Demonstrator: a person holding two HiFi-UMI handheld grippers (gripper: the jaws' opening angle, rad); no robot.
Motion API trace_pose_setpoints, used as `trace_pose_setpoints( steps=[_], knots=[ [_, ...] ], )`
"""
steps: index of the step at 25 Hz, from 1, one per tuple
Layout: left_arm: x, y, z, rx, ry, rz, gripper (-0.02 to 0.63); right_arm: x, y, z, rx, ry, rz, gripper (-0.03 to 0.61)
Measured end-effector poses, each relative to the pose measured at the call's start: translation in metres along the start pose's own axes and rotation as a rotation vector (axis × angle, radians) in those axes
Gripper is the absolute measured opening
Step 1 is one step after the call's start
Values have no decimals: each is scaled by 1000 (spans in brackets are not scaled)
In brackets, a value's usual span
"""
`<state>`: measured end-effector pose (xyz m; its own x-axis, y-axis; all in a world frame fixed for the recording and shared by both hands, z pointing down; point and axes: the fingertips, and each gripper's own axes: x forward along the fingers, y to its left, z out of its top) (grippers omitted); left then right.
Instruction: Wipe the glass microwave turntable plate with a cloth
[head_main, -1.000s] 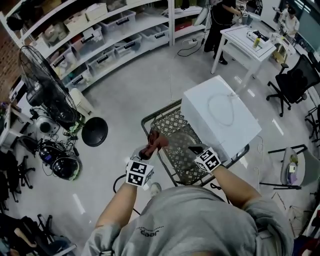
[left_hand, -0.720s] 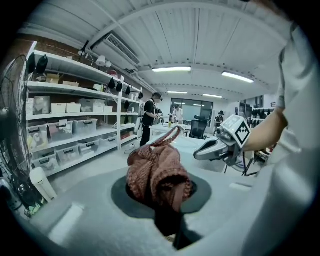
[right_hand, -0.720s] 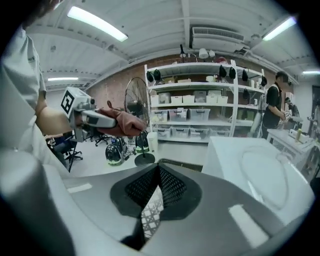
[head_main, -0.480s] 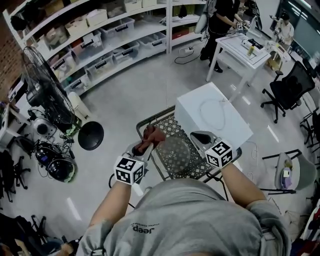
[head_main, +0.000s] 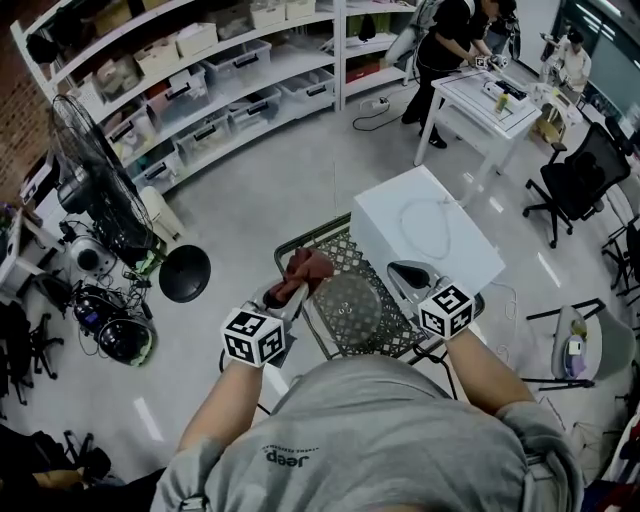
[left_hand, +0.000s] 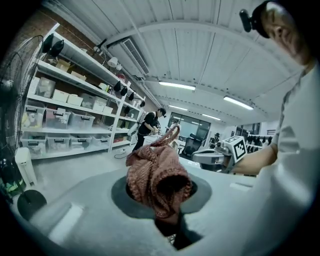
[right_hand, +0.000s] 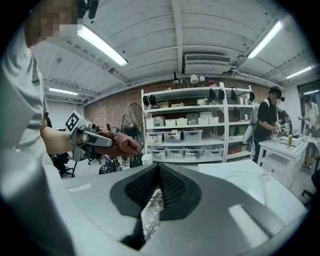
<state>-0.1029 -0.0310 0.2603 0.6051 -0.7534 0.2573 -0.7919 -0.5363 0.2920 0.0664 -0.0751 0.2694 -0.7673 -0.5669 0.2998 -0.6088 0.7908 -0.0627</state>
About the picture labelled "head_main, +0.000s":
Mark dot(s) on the purple and white pouch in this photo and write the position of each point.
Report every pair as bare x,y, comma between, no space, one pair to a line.
576,352

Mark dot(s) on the cream plastic bin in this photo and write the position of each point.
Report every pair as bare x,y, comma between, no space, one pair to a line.
161,212

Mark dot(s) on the person's right forearm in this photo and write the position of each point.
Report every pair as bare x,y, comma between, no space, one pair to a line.
487,370

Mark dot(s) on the green metal lattice table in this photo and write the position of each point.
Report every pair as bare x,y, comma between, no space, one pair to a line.
345,252

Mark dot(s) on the red flat box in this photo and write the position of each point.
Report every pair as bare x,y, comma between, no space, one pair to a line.
362,72

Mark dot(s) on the white round speaker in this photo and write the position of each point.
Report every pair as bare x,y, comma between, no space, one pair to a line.
92,255

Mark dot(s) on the white desk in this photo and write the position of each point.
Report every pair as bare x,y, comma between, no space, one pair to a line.
20,260

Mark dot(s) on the wooden stool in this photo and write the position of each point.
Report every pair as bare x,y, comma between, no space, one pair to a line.
547,125

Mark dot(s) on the reddish brown cloth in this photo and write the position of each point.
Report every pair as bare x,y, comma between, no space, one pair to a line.
305,270

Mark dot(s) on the white printed box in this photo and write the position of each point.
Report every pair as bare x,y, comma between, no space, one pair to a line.
37,180

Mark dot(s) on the black office chair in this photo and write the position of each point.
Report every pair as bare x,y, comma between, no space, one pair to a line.
585,175

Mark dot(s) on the white microwave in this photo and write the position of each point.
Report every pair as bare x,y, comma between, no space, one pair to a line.
425,235

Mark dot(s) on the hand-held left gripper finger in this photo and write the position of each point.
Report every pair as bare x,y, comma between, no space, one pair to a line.
274,300
299,302

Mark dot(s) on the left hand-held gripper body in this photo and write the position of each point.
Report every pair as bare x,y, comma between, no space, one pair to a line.
252,340

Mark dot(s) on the white and black appliance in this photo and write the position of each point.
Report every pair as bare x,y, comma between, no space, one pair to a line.
505,95

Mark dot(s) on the brown cardboard box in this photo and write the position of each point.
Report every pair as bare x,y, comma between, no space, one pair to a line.
112,17

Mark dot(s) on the black swivel chair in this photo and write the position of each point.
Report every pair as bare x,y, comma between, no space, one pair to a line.
25,350

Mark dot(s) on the cream storage box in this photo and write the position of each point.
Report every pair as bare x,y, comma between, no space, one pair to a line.
267,12
300,9
196,40
156,57

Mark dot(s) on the green bottle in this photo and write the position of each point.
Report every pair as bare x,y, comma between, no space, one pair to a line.
501,103

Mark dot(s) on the row of clear storage bins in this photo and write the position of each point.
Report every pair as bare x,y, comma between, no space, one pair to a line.
240,65

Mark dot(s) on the person's grey t-shirt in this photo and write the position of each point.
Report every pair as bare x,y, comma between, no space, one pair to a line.
360,440

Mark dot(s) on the green storage box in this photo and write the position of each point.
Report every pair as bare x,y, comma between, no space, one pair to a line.
367,25

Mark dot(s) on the black pedestal fan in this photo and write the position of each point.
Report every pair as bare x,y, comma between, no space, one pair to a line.
95,185

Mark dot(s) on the black glossy helmet green trim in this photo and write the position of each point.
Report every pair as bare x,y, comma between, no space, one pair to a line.
127,342

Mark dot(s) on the white power strip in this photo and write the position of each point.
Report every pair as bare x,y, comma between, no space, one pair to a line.
375,103

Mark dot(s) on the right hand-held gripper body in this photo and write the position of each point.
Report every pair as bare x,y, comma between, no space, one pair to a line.
447,312

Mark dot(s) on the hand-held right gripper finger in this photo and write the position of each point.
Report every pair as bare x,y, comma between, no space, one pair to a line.
415,277

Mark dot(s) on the grey shell chair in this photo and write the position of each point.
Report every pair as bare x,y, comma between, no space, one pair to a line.
615,345

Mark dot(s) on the round glass plate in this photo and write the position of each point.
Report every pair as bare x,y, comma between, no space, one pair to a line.
347,310

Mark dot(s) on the black bag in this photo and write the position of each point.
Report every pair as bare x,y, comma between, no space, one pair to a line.
42,47

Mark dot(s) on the person's left forearm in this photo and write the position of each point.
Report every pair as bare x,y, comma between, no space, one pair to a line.
220,405

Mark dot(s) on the white shelving unit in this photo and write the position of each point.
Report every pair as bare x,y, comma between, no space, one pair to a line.
337,50

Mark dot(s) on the black device with small screen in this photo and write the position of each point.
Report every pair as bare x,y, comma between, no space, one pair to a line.
92,305

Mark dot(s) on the white table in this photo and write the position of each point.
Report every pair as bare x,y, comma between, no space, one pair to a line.
490,120

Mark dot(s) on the grey and black chair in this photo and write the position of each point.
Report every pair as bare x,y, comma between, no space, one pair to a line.
625,255

